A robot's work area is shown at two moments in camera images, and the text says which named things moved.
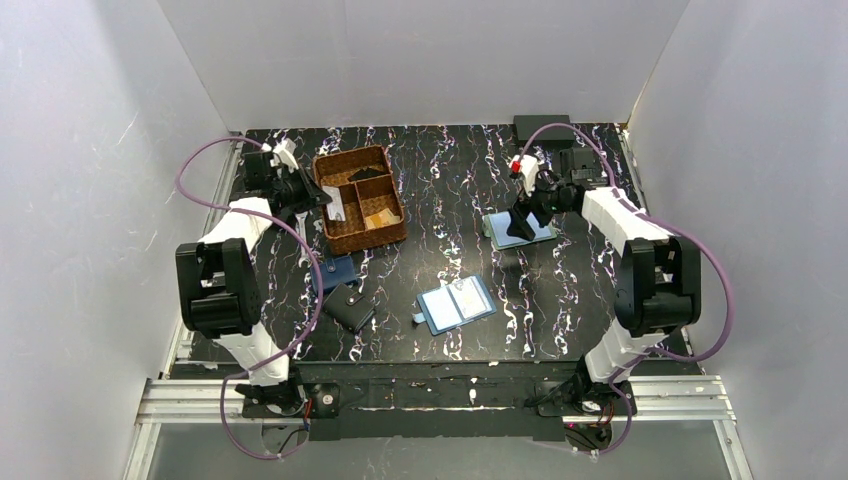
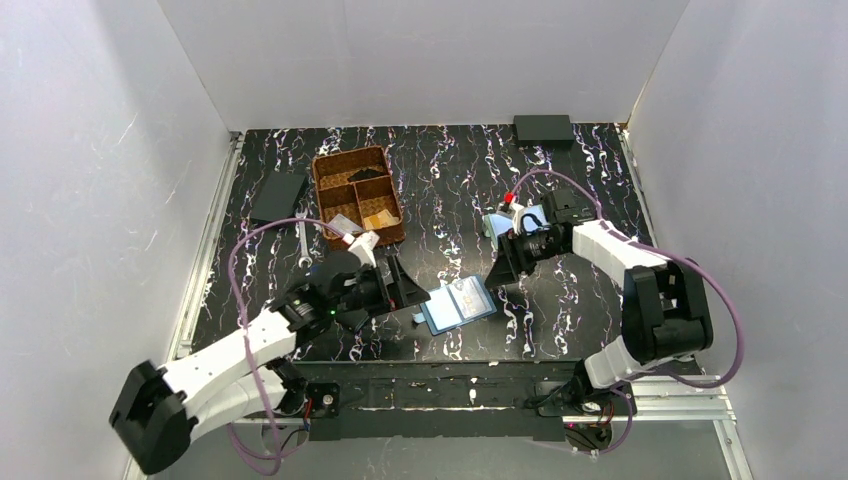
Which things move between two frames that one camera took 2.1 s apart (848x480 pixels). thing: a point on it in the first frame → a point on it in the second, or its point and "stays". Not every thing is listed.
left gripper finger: (310, 193) → (402, 290)
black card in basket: (366, 173) stays
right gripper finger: (519, 225) → (505, 264)
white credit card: (335, 207) → (344, 224)
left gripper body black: (308, 192) → (387, 288)
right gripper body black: (530, 204) → (515, 253)
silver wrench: (301, 218) stays
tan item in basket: (384, 218) stays
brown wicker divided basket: (374, 212) stays
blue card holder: (454, 304) stays
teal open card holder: (496, 226) stays
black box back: (552, 137) stays
